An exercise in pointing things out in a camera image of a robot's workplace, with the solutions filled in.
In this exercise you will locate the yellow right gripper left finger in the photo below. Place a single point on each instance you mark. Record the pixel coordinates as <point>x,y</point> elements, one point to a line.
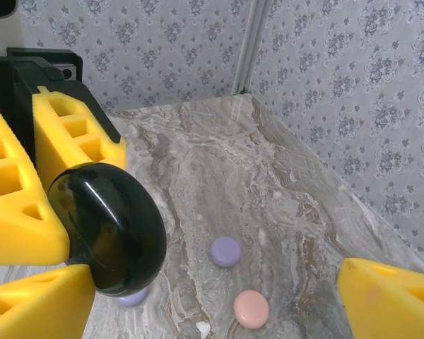
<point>32,310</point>

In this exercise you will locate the round pink earbud case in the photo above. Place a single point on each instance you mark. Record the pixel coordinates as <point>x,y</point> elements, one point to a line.
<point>251,309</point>

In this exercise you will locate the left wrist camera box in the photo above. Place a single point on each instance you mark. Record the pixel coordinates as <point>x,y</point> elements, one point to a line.
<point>0,7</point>

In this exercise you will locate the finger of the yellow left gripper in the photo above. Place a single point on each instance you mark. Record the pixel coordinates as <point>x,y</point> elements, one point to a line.
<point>56,148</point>
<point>14,219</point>

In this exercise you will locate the aluminium frame post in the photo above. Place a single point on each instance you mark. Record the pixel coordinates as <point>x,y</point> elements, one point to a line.
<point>249,53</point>

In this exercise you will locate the round black earbud case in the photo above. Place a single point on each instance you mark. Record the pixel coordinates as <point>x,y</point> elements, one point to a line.
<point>109,226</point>

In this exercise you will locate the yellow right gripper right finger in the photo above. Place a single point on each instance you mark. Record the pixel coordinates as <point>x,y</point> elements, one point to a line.
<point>392,307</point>

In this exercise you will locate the round purple earbud case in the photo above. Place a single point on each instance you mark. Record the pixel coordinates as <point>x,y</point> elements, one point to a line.
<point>130,300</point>
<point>225,251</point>

